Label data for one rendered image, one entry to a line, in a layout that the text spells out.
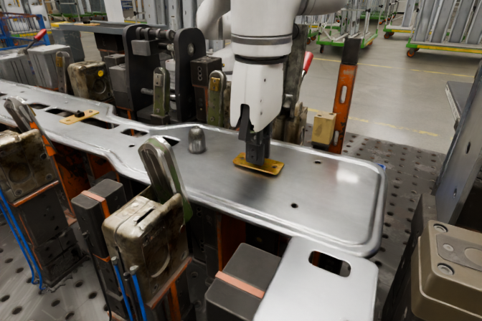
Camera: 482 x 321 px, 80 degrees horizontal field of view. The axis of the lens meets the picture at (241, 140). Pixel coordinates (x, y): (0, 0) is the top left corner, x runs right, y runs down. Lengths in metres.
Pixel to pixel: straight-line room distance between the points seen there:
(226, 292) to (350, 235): 0.17
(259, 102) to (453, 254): 0.26
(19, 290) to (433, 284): 0.76
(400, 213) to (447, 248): 0.63
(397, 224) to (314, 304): 0.63
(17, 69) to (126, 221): 1.05
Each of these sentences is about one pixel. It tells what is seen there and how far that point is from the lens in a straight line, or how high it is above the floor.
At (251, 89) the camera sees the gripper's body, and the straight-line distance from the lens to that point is 0.39.
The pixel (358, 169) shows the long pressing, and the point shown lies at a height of 1.00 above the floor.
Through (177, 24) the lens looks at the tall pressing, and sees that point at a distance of 5.61.
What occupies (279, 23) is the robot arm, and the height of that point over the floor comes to 1.23.
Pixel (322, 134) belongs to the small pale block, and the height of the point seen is 1.03.
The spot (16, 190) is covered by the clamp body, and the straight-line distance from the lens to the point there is 0.66.
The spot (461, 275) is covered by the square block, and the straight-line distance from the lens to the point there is 0.32.
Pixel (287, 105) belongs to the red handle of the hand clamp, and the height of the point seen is 1.07.
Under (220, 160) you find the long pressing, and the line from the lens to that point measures 0.52.
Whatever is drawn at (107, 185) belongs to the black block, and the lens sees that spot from 0.52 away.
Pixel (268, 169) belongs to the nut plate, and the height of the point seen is 1.01.
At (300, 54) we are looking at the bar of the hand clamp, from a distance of 0.56.
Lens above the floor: 1.27
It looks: 28 degrees down
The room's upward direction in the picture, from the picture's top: straight up
